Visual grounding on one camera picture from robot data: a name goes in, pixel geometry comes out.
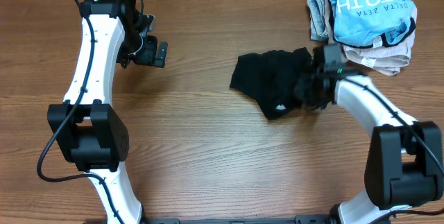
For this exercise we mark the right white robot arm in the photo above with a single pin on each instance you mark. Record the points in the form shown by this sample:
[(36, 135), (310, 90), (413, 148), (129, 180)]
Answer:
[(404, 168)]

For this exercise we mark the light blue printed t-shirt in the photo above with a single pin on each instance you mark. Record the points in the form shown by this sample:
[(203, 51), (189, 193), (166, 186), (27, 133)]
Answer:
[(369, 23)]

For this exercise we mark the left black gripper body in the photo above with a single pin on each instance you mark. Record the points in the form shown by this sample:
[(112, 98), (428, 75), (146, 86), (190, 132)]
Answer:
[(160, 55)]

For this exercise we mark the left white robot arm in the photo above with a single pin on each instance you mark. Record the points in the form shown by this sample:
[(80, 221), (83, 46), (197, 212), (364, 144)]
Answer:
[(85, 126)]

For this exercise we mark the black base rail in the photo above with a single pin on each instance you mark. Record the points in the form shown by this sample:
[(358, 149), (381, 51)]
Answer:
[(239, 220)]

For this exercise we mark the grey folded garment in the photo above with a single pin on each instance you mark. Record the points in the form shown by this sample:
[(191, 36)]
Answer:
[(319, 12)]

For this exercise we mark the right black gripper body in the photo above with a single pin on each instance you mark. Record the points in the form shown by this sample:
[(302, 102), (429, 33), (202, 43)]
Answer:
[(306, 92)]

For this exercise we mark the black t-shirt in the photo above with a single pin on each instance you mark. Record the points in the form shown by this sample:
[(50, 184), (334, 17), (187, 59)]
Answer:
[(270, 78)]

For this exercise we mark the beige folded garment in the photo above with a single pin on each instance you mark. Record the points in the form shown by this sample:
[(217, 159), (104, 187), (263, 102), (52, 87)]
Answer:
[(386, 60)]

